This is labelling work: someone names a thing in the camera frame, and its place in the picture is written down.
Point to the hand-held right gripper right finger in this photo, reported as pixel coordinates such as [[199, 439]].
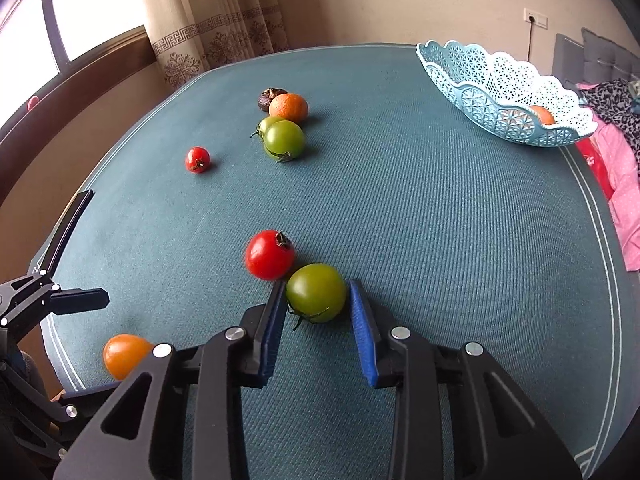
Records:
[[361, 330]]

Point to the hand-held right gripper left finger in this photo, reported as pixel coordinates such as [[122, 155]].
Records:
[[272, 340]]

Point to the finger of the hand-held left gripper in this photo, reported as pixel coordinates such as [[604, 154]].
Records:
[[80, 301], [65, 235]]

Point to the green tomato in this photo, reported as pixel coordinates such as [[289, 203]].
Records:
[[266, 125], [317, 290], [285, 139]]

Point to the orange mandarin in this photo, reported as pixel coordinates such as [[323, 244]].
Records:
[[544, 116], [290, 107]]

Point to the dark brown wrinkled fruit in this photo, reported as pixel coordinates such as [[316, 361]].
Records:
[[264, 100]]

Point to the light blue lattice basket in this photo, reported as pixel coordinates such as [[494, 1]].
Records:
[[480, 85]]

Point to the orange tomato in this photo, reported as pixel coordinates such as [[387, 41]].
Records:
[[122, 355]]

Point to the large red tomato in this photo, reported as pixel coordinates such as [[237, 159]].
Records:
[[267, 257]]

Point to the teal tablecloth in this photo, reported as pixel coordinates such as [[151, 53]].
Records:
[[425, 235]]

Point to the small red object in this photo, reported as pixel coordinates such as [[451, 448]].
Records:
[[32, 103]]

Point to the small red tomato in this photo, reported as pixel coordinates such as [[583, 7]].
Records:
[[198, 160]]

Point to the brown wooden window trim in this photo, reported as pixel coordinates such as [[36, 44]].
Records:
[[75, 77]]

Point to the window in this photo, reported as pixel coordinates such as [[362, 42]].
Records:
[[95, 10]]

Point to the beige patterned curtain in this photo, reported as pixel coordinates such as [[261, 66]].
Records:
[[210, 20]]

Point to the red cloth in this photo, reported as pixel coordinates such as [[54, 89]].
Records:
[[595, 165]]

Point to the pink cloth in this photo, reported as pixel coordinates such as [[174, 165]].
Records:
[[620, 175]]

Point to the leopard print cloth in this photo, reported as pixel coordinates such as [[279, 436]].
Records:
[[617, 105]]

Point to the light blue cloth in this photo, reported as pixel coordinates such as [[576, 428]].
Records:
[[635, 92]]

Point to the grey padded headboard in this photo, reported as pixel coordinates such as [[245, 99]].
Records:
[[600, 55]]

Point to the white wall socket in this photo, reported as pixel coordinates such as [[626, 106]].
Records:
[[536, 19]]

